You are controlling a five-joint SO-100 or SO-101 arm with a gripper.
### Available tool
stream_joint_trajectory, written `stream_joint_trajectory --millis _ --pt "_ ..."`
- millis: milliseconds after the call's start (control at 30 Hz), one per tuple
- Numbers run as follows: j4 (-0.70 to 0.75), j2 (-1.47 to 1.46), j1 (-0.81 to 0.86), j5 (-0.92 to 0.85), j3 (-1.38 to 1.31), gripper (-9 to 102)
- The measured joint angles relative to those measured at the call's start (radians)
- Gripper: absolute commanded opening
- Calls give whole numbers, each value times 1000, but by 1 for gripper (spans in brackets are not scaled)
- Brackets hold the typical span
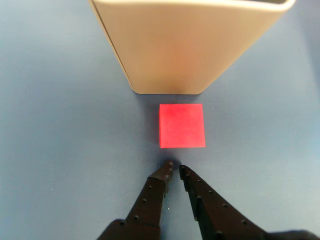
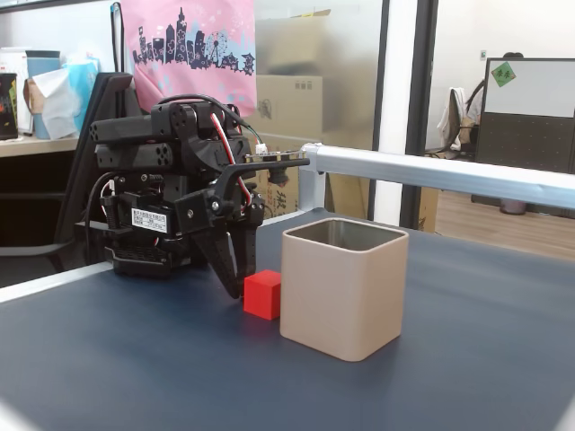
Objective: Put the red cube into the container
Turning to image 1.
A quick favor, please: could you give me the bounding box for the beige metal square container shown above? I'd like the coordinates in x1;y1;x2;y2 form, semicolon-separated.
88;0;297;95

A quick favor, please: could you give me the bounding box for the dark blue table mat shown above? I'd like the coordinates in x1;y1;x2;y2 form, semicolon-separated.
0;0;320;240

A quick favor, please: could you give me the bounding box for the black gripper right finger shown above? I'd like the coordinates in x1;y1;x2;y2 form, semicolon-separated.
178;164;270;240

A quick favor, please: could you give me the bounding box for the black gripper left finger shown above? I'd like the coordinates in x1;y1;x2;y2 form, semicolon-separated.
96;160;174;240

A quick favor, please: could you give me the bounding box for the red cube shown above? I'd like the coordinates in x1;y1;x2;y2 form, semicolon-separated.
158;103;206;149

